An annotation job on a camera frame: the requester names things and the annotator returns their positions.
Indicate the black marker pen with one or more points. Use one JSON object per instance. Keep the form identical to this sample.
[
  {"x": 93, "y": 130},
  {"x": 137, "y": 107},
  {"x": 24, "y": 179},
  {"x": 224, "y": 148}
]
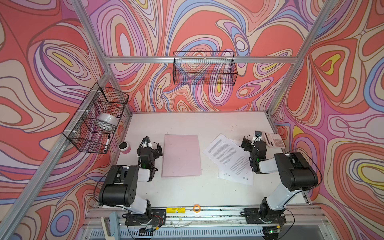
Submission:
[{"x": 107, "y": 144}]

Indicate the black wire basket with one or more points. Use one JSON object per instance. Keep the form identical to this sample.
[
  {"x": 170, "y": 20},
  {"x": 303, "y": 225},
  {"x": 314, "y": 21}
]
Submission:
[
  {"x": 85, "y": 132},
  {"x": 204, "y": 68}
]

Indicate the pink file folder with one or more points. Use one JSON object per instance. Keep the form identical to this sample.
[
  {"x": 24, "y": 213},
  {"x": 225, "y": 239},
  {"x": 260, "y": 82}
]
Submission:
[{"x": 182, "y": 156}]

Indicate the pink tape roll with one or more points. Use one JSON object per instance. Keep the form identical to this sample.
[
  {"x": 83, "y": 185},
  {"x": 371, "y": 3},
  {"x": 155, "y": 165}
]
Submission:
[{"x": 124, "y": 147}]

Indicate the yellow label strip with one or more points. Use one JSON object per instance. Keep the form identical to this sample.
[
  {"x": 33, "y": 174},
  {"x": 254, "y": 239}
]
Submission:
[{"x": 176, "y": 210}]

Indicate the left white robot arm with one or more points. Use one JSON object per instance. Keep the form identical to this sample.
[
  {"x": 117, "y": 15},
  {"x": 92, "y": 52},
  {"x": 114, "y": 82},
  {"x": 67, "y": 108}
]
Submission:
[{"x": 119, "y": 188}]

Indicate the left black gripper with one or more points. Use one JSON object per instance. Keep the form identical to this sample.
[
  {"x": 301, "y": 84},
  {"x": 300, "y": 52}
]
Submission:
[{"x": 153, "y": 149}]

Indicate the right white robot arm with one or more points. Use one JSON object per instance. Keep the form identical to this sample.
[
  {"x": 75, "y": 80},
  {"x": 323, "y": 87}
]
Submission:
[{"x": 295, "y": 173}]

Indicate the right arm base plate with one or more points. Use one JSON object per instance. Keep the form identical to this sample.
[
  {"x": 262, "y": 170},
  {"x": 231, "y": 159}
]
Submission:
[{"x": 269, "y": 217}]

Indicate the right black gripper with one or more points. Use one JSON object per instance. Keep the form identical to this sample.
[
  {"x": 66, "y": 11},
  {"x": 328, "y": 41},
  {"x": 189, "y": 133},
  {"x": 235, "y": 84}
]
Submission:
[{"x": 248, "y": 143}]

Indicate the black wire basket left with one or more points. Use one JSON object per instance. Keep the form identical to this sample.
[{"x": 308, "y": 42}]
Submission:
[{"x": 85, "y": 132}]

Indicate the black wire basket back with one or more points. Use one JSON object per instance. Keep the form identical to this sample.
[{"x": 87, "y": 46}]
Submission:
[{"x": 204, "y": 68}]

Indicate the printed Chinese text sheet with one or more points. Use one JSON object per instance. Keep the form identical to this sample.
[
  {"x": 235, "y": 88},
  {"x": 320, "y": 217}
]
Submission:
[{"x": 243, "y": 174}]

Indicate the white tape roll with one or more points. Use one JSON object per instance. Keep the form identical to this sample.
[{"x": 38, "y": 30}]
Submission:
[{"x": 108, "y": 118}]

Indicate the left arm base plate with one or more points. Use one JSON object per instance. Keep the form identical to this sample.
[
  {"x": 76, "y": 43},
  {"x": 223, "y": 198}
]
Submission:
[{"x": 156, "y": 218}]

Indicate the printed English text sheet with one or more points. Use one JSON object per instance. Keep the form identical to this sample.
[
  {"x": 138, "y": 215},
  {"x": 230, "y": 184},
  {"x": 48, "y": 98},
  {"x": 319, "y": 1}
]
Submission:
[{"x": 225, "y": 153}]

